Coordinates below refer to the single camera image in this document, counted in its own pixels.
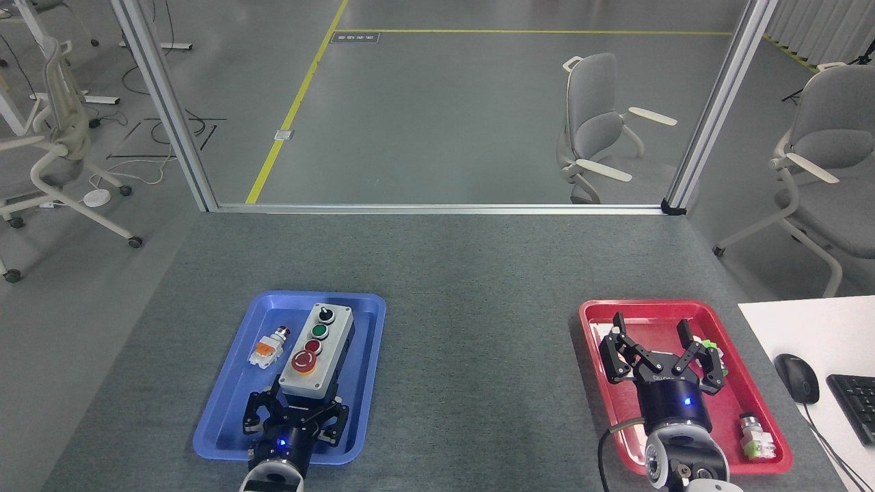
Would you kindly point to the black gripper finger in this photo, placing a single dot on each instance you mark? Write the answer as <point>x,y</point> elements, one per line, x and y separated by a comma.
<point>707,372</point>
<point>335,424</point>
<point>621,359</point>
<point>258,413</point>

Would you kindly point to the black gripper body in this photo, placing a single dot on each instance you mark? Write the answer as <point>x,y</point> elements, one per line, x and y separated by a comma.
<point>290,437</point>
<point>673,406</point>

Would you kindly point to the grey control box with buttons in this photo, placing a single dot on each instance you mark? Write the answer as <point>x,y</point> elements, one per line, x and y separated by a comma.
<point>311,369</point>

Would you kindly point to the red push button orange base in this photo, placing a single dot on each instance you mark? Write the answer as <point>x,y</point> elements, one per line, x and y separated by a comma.
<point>266,350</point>

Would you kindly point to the silver push button green base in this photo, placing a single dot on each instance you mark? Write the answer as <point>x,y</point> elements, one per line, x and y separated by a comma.
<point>755,437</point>

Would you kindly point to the red plastic tray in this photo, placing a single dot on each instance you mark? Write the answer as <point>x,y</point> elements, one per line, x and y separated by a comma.
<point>724,417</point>

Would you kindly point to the black computer mouse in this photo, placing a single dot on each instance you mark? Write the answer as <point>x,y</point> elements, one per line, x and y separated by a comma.
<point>796,378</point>

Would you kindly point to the blue plastic tray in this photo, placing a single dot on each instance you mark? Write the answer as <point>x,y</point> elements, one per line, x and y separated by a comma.
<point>362,321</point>

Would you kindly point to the white side table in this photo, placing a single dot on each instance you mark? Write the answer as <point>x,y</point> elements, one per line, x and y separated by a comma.
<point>806,328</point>

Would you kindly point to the black keyboard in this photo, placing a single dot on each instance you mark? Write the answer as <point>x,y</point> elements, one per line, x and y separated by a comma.
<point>858,406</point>

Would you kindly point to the grey office chair beige armrests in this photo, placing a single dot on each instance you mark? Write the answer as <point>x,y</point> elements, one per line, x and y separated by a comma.
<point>830,143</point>
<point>591,130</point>

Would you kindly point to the white round floor disc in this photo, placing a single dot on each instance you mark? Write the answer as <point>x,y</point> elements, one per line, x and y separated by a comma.
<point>96,197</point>

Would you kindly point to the silver floor socket plate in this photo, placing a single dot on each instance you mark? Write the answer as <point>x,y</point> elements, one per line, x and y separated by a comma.
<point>284,134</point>

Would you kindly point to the white mesh office chair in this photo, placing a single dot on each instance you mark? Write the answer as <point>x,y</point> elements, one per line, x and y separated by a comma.
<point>65,123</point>

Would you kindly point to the white curtain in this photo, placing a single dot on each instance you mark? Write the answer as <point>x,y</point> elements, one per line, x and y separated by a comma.
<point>820,27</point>

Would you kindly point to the dark floor label sign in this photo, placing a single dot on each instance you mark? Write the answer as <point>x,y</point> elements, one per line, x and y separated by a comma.
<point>355,37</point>

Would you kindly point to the green push button switch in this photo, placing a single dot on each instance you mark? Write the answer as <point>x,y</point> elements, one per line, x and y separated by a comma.
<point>714,348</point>

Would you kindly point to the black corner bracket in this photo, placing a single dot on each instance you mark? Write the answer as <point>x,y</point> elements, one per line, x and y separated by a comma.
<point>673,207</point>

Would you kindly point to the silver aluminium rail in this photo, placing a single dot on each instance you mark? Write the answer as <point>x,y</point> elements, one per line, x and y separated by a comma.
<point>437,208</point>

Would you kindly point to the silver aluminium post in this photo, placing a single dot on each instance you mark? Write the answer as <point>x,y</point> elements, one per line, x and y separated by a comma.
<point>718,109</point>
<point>167,109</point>

